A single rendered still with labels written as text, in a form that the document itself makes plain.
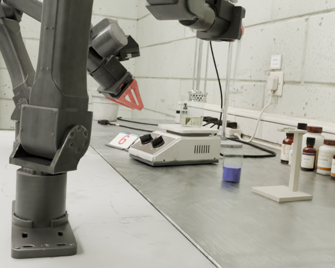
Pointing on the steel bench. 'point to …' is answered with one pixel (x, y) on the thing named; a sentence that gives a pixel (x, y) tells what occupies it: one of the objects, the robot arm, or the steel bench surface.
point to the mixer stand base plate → (230, 143)
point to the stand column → (226, 91)
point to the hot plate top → (187, 129)
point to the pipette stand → (276, 194)
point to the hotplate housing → (182, 150)
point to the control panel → (151, 144)
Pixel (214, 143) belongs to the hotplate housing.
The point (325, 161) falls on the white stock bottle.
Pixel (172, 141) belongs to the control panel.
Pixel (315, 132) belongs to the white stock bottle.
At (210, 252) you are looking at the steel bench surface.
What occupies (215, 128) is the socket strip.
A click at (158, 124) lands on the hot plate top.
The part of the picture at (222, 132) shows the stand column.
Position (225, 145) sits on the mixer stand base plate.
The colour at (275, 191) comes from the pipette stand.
